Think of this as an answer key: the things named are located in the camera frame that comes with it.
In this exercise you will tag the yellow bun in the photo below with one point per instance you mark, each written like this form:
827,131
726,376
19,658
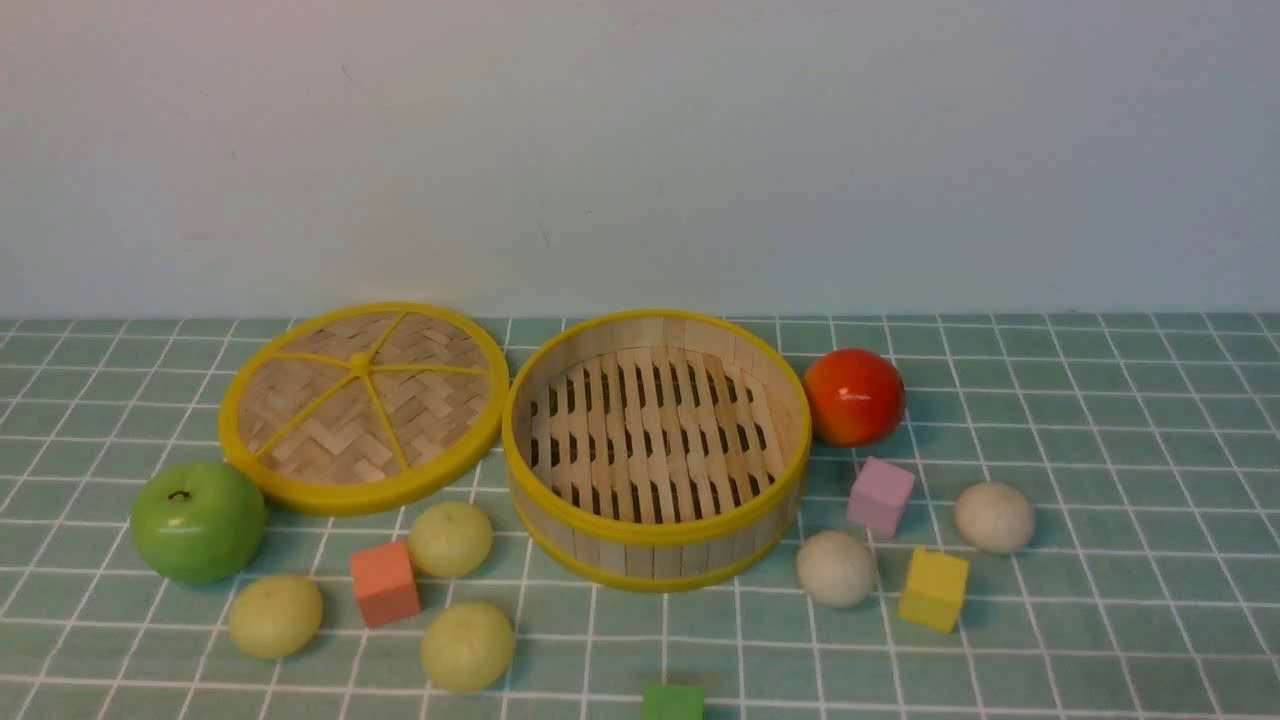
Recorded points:
467,647
450,539
276,616

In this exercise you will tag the white bun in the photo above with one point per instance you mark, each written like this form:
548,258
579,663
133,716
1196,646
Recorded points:
836,569
995,518

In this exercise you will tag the bamboo steamer tray yellow rim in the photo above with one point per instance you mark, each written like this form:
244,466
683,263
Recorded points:
657,451

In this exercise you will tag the bamboo steamer lid yellow rim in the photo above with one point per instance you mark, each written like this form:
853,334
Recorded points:
365,409

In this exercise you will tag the red orange tomato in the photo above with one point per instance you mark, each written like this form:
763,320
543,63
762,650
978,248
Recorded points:
857,397

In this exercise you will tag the pink cube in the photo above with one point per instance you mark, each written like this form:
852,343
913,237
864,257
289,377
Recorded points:
879,495

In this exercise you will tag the orange cube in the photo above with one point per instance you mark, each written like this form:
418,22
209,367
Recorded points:
384,584

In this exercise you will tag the green cube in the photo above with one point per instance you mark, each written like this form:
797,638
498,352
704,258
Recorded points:
667,701

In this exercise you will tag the yellow cube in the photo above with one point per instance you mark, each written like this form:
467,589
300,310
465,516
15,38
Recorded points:
935,589

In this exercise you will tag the green checkered tablecloth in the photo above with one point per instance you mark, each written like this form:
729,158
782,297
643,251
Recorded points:
1147,444

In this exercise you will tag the green apple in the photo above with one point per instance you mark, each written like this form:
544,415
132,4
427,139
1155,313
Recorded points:
198,523

